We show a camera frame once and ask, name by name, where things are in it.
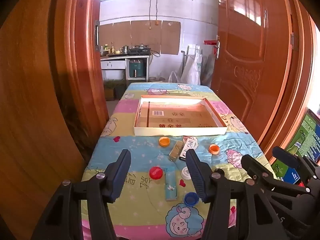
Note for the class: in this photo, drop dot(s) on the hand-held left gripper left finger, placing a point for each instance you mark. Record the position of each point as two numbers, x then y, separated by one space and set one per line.
117 180

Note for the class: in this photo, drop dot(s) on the planter with green plants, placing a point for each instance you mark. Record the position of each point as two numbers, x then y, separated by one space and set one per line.
113 87

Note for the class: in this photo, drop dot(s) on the white woven sack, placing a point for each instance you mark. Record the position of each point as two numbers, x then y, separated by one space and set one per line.
192 70

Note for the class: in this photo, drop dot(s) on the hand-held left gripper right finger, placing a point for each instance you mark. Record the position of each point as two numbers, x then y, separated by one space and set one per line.
197 177

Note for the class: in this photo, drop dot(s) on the orange bottle cap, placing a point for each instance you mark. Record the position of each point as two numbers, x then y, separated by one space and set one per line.
164 142
214 149

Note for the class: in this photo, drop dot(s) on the carved wooden door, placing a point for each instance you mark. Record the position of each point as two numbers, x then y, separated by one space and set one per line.
245 55

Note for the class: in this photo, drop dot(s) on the metal pot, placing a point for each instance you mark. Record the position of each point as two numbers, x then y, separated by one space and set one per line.
110 54

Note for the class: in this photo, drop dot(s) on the clear plastic bag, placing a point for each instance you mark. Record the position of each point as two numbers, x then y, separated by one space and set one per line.
173 78

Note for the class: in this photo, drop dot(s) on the cartoon printed blanket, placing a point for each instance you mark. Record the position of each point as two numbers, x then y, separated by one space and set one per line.
140 155

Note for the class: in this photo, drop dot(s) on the cardboard wall covering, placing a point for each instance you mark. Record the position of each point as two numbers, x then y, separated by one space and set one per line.
125 33

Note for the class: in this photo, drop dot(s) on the grey bent pipe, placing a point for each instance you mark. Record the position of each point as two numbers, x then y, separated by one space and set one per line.
183 62

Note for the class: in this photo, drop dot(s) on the white kitchen counter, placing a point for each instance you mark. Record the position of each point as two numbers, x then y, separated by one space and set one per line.
112 63

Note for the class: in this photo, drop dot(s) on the white cartoon print box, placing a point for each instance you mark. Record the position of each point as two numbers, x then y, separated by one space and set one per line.
189 143

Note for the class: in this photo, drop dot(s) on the round basin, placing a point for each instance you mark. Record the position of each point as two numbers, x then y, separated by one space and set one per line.
157 79

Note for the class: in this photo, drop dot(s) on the green kitchen appliance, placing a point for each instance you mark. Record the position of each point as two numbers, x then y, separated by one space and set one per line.
136 68

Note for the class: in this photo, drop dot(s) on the white bottle cap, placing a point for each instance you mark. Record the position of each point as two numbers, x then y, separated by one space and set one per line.
185 173

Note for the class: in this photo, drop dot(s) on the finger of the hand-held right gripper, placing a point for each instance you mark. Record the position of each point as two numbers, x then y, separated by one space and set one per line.
260 171
285 156

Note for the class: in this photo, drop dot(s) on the red printed carton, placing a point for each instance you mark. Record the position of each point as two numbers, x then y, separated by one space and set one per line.
301 183

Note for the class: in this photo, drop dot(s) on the black gas stove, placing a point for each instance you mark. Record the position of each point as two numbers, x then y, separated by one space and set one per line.
139 51

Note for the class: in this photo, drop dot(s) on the metal kettle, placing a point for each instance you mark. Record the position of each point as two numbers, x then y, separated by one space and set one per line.
124 49

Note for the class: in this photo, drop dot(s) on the light blue rectangular box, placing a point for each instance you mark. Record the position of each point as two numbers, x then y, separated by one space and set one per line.
170 185

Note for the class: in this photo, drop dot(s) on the red bottle cap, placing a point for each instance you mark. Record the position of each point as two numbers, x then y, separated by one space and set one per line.
156 173

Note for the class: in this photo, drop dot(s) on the gold rectangular box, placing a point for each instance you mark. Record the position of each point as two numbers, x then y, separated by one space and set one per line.
176 150

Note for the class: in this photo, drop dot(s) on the glass oil bottle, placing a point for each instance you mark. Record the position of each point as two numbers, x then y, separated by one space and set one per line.
113 48

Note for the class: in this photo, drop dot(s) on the red paper strip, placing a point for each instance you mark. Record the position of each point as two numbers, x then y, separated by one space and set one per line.
210 42

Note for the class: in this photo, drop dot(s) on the green printed carton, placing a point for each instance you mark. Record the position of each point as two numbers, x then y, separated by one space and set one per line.
282 167
308 137

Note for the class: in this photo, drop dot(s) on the shallow white orange-rimmed box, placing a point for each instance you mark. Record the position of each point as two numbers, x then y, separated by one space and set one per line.
175 131

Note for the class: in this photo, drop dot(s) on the blue bottle cap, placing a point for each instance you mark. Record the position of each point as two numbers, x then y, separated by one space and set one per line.
191 199

